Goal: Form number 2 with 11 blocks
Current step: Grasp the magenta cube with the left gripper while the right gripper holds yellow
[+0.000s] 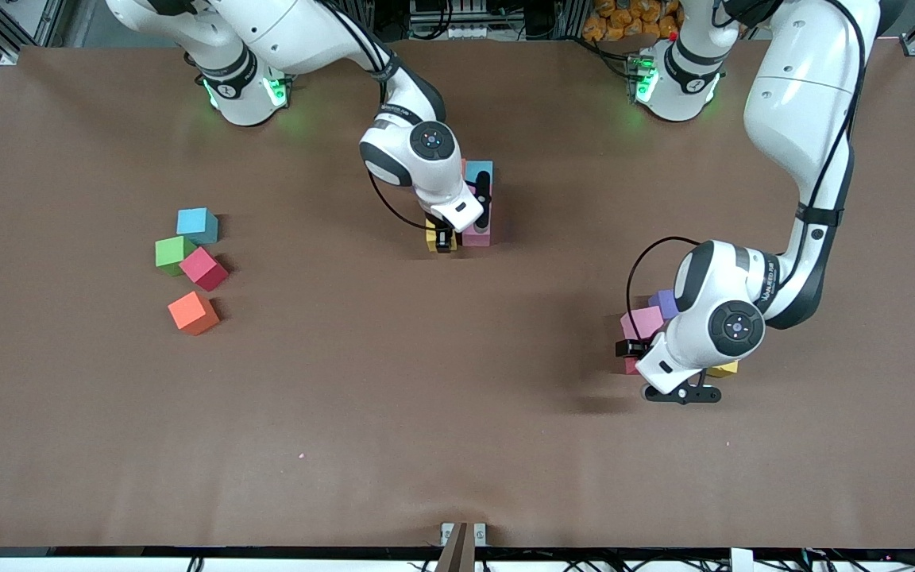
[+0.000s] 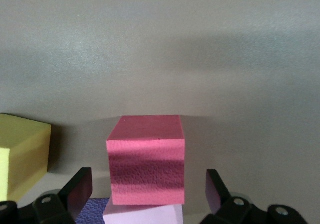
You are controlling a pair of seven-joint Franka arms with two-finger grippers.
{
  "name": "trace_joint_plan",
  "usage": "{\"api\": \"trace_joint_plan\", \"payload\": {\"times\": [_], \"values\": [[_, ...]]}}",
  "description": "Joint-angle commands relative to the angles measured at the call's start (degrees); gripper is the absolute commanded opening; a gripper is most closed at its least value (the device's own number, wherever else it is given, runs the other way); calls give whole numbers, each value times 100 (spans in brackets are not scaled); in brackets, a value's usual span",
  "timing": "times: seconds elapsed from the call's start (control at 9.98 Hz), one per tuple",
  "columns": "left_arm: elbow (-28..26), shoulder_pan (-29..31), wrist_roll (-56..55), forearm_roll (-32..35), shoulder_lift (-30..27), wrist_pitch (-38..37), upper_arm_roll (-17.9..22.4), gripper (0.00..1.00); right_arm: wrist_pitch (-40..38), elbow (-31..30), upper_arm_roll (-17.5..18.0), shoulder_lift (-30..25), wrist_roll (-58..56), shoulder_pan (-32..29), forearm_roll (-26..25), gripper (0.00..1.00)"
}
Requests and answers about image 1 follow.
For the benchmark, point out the yellow foam cube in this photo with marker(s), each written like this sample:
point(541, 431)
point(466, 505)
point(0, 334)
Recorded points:
point(430, 237)
point(726, 369)

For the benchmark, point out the light blue foam cube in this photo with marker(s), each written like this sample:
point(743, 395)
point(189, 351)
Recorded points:
point(480, 168)
point(195, 222)

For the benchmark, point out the light pink foam cube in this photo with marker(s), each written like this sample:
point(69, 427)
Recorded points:
point(642, 322)
point(477, 237)

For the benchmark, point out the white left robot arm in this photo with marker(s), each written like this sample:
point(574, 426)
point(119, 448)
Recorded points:
point(799, 103)

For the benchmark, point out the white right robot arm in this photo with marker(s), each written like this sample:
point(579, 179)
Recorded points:
point(283, 32)

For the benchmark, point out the deep pink foam cube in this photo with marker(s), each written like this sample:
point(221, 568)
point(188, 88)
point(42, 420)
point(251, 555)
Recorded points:
point(631, 366)
point(203, 268)

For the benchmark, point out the violet blue foam cube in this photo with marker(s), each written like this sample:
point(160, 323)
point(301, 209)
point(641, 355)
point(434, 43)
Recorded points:
point(664, 302)

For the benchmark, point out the brown table mat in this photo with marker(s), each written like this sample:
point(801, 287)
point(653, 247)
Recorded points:
point(426, 397)

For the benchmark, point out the white slotted device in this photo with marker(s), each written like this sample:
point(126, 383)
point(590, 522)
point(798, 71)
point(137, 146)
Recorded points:
point(465, 30)

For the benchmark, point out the orange packets pile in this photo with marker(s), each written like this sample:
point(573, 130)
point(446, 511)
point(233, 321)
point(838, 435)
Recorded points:
point(624, 20)

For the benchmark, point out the orange foam cube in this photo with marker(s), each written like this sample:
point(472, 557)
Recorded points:
point(191, 312)

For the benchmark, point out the green foam cube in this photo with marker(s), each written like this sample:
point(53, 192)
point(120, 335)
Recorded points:
point(171, 253)

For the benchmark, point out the metal bracket with brown post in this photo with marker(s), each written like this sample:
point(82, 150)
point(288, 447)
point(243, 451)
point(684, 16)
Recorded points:
point(457, 552)

